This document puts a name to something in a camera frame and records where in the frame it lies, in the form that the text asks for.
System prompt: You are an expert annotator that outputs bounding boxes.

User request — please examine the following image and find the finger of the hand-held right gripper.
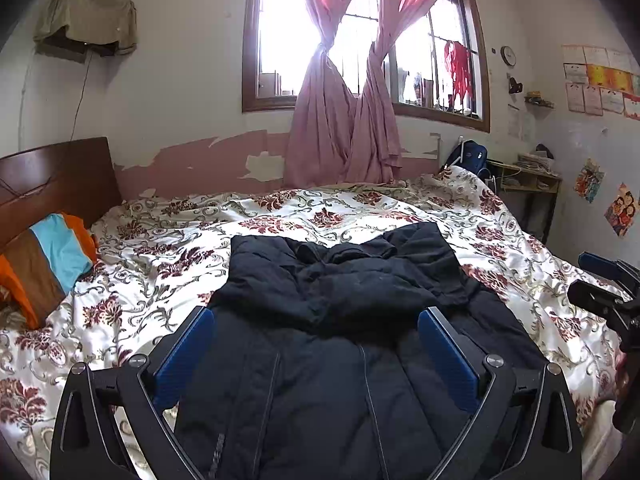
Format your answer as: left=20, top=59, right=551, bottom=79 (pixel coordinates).
left=578, top=252, right=640, bottom=287
left=567, top=280, right=631, bottom=315

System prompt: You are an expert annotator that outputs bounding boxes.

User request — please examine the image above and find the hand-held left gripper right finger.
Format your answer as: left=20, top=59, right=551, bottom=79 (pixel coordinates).
left=417, top=306, right=583, bottom=480

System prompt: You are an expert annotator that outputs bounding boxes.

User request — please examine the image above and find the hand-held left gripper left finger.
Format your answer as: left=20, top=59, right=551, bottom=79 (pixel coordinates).
left=50, top=306, right=216, bottom=480

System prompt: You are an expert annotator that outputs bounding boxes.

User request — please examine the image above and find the dark navy padded jacket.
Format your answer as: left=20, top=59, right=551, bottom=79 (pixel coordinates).
left=172, top=221, right=551, bottom=480

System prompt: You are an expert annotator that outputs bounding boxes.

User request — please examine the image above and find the person's right hand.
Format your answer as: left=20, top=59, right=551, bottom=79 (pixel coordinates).
left=615, top=352, right=632, bottom=401

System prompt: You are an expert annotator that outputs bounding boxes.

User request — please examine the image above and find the floral patterned duvet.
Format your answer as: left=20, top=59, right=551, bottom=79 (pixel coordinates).
left=0, top=165, right=631, bottom=480

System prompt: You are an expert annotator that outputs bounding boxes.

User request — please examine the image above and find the wooden desk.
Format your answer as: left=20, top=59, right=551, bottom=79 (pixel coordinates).
left=487, top=159, right=563, bottom=246

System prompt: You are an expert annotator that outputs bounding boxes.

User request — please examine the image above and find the stack of papers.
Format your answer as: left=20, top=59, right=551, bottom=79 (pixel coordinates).
left=516, top=152, right=555, bottom=172

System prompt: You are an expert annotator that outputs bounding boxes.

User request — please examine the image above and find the blue backpack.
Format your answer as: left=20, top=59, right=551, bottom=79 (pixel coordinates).
left=440, top=140, right=488, bottom=181

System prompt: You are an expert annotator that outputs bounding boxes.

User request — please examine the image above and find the orange brown blue striped pillow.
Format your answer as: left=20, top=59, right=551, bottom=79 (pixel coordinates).
left=0, top=212, right=99, bottom=330

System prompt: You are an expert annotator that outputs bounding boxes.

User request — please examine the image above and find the wooden headboard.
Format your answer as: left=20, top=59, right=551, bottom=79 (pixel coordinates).
left=0, top=136, right=123, bottom=251

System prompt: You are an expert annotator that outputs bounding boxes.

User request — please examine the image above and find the red hanging garment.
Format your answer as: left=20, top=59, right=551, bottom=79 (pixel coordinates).
left=444, top=40, right=473, bottom=98

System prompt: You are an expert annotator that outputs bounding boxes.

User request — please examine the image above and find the pink curtain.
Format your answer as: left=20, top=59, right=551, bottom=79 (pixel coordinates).
left=284, top=0, right=371, bottom=190
left=345, top=0, right=463, bottom=185

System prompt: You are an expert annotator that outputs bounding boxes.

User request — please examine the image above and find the wooden framed window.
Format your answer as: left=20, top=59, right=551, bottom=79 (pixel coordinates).
left=242, top=0, right=492, bottom=133

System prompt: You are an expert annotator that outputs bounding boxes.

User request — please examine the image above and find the figures wall poster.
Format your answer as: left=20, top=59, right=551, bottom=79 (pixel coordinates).
left=604, top=183, right=637, bottom=238

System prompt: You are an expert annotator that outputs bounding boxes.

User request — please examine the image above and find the colourful cartoon wall sticker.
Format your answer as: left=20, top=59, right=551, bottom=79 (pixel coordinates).
left=574, top=159, right=606, bottom=205

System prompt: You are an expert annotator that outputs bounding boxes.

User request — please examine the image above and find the group of wall certificates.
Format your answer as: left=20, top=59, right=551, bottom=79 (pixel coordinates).
left=562, top=44, right=640, bottom=121

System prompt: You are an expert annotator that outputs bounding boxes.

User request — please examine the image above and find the black cable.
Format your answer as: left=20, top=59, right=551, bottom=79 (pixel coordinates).
left=70, top=55, right=93, bottom=141

